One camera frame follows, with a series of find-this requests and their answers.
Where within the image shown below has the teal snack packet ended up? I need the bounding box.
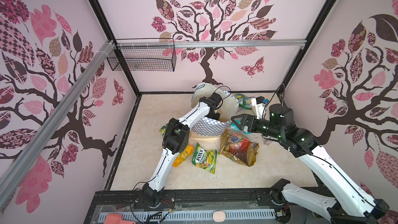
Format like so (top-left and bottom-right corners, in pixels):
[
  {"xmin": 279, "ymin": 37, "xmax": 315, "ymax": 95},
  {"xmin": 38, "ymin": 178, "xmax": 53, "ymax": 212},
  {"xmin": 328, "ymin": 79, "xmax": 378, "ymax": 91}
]
[{"xmin": 229, "ymin": 122, "xmax": 250, "ymax": 135}]

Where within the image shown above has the blue checkered paper bag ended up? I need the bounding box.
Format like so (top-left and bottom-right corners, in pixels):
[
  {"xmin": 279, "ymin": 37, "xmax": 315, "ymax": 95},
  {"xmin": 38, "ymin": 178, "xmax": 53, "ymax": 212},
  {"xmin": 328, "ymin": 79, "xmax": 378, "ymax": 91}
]
[{"xmin": 190, "ymin": 83, "xmax": 239, "ymax": 143}]

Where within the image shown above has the gold candy bag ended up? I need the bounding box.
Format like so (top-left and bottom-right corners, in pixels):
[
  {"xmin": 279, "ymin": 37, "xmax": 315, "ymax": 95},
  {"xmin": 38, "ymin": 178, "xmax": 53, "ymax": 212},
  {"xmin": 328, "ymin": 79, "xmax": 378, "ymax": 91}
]
[{"xmin": 219, "ymin": 129, "xmax": 259, "ymax": 167}]

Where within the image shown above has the orange yellow candy bag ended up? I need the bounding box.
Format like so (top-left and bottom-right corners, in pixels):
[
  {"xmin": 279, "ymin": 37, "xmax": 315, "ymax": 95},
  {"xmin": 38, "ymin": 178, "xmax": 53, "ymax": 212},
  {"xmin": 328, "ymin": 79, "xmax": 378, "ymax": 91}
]
[{"xmin": 172, "ymin": 144, "xmax": 194, "ymax": 167}]

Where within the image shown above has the green Fox's candy bag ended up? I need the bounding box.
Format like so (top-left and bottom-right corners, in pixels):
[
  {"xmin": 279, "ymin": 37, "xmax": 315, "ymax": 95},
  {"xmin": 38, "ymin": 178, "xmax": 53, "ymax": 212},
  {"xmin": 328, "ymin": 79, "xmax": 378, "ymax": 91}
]
[{"xmin": 191, "ymin": 143, "xmax": 218, "ymax": 174}]

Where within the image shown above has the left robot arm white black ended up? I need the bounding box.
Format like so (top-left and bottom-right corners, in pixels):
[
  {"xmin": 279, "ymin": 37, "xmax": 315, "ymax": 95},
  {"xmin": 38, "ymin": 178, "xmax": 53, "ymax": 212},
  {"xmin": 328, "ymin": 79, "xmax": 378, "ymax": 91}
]
[{"xmin": 142, "ymin": 92, "xmax": 222, "ymax": 207}]

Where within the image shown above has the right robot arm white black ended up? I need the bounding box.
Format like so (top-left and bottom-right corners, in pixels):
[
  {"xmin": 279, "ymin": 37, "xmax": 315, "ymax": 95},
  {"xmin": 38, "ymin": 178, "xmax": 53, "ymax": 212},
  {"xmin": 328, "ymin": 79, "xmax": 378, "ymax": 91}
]
[{"xmin": 231, "ymin": 104, "xmax": 389, "ymax": 224}]

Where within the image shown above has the small clear wrapped candy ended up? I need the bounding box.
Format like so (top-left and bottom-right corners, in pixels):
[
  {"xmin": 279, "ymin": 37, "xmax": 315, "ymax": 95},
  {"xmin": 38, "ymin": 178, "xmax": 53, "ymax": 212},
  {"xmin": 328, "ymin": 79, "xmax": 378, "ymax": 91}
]
[{"xmin": 263, "ymin": 139, "xmax": 273, "ymax": 146}]

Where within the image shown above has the beige round sticker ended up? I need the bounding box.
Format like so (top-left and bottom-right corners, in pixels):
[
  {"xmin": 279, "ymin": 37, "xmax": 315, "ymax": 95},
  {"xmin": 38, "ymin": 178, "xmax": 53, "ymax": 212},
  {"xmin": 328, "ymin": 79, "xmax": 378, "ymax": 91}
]
[{"xmin": 212, "ymin": 211, "xmax": 226, "ymax": 223}]

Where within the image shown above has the red object at base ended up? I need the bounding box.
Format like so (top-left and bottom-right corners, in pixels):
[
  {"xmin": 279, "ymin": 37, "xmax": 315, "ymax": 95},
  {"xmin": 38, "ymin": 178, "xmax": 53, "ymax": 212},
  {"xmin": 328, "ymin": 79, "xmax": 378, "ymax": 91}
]
[{"xmin": 104, "ymin": 214, "xmax": 136, "ymax": 224}]

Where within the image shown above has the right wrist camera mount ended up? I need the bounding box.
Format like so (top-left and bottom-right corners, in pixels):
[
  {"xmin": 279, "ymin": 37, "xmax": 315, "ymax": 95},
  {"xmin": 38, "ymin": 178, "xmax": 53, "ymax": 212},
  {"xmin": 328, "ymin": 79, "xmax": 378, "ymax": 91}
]
[{"xmin": 251, "ymin": 96, "xmax": 269, "ymax": 119}]

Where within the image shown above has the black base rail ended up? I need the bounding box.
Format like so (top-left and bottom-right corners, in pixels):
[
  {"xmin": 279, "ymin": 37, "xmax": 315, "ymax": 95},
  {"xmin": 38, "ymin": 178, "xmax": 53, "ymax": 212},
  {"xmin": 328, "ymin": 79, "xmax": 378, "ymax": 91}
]
[{"xmin": 83, "ymin": 186, "xmax": 352, "ymax": 224}]

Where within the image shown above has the aluminium rail back wall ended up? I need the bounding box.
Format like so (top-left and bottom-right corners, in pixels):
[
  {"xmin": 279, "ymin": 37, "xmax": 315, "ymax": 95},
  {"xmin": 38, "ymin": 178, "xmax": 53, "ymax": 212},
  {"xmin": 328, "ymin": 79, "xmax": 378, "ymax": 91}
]
[{"xmin": 117, "ymin": 39, "xmax": 307, "ymax": 49}]

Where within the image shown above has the aluminium rail wall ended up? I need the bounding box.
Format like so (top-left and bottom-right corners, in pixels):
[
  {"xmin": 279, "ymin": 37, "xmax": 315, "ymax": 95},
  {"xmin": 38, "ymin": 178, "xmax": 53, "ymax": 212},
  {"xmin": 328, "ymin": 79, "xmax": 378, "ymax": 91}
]
[
  {"xmin": 117, "ymin": 39, "xmax": 307, "ymax": 49},
  {"xmin": 1, "ymin": 40, "xmax": 115, "ymax": 207}
]

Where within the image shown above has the black wire basket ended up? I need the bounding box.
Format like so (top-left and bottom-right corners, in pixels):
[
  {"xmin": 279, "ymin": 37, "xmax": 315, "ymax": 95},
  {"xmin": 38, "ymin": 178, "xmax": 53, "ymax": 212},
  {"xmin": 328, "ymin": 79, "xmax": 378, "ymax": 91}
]
[{"xmin": 107, "ymin": 37, "xmax": 177, "ymax": 72}]

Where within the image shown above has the white slotted cable duct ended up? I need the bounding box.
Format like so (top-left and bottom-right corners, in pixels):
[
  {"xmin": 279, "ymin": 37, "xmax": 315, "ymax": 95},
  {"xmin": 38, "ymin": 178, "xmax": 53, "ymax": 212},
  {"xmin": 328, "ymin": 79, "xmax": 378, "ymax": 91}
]
[{"xmin": 115, "ymin": 209, "xmax": 276, "ymax": 223}]

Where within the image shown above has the aluminium rail left wall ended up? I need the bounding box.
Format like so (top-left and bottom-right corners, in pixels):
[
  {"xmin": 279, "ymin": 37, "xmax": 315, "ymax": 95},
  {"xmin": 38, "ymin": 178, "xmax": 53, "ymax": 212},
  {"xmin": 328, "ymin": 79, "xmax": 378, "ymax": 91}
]
[{"xmin": 1, "ymin": 40, "xmax": 115, "ymax": 207}]

